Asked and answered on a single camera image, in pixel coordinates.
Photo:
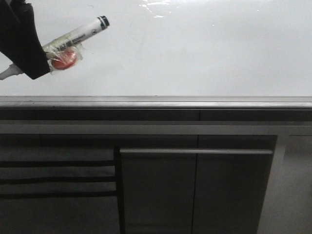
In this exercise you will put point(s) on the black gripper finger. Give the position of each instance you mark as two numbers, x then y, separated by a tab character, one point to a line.
19	40

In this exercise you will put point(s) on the grey drawer unit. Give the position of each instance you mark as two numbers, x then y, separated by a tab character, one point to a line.
58	186

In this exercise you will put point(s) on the white black whiteboard marker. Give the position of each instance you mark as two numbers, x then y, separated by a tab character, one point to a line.
62	53

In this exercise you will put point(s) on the grey cabinet with doors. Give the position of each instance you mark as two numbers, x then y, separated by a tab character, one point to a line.
195	184

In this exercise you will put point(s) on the white whiteboard with metal frame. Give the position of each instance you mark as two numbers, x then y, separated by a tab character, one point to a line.
186	49

